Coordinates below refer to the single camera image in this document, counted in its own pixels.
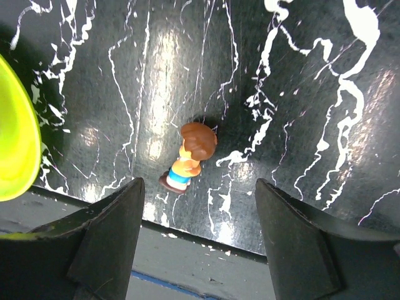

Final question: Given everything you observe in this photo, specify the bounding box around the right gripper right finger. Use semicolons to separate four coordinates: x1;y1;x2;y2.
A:
255;178;399;299

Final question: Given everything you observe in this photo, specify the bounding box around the green bowl red pattern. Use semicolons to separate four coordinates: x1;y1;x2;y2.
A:
1;57;42;202

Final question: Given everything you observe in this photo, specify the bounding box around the black marble pattern mat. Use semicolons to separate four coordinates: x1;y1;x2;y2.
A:
1;1;399;254

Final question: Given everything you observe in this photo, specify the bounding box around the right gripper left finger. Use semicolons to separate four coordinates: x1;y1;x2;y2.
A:
1;178;145;299

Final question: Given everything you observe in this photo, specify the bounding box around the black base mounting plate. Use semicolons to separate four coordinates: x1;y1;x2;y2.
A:
1;189;275;299

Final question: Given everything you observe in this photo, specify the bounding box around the brown haired boy toy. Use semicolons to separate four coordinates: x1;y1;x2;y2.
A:
159;122;218;194

